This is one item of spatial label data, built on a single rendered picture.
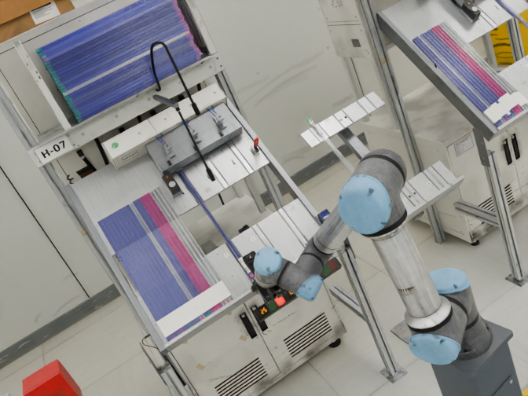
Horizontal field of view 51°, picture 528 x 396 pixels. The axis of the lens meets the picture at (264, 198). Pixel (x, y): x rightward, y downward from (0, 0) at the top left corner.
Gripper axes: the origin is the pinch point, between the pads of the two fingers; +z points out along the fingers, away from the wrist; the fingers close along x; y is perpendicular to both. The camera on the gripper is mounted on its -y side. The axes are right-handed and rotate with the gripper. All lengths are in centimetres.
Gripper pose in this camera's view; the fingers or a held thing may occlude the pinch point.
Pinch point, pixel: (263, 289)
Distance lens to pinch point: 184.4
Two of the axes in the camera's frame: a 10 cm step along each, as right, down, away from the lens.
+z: 0.0, 4.3, 9.0
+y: 5.6, 7.5, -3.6
